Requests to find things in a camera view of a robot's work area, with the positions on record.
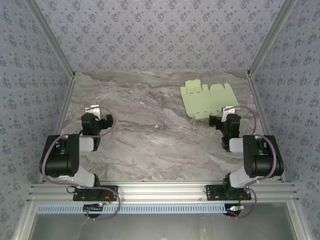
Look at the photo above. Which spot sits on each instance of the small black controller board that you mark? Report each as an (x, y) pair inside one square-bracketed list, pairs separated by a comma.
[(235, 208), (93, 207)]

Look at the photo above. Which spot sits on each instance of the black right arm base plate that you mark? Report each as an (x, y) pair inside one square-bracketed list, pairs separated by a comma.
[(212, 193)]

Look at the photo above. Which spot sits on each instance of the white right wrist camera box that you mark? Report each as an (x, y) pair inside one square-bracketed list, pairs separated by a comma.
[(228, 111)]

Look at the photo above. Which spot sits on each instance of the light green paper box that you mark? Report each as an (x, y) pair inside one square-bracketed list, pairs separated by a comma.
[(207, 100)]

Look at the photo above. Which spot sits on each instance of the aluminium frame post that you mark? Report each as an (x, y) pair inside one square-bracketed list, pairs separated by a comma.
[(51, 37), (271, 37)]

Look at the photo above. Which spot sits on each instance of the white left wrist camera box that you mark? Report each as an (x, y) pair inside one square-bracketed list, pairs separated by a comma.
[(93, 110)]

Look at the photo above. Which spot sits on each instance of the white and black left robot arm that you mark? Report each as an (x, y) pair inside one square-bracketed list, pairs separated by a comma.
[(60, 160)]

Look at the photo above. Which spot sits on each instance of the thin wooden stick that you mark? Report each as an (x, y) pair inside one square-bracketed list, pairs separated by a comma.
[(114, 129)]

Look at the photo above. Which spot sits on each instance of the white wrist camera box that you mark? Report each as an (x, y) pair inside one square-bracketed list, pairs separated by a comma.
[(93, 110), (228, 111)]

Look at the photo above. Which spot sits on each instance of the aluminium mounting beam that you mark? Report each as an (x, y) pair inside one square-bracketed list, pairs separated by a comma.
[(162, 191)]

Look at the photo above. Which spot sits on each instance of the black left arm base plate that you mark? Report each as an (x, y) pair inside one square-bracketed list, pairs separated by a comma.
[(80, 196)]

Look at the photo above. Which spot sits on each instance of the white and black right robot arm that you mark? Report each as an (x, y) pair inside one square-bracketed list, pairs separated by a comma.
[(262, 160)]

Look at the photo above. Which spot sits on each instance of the aluminium table side rail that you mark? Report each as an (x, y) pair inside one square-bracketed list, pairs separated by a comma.
[(58, 125), (255, 92)]

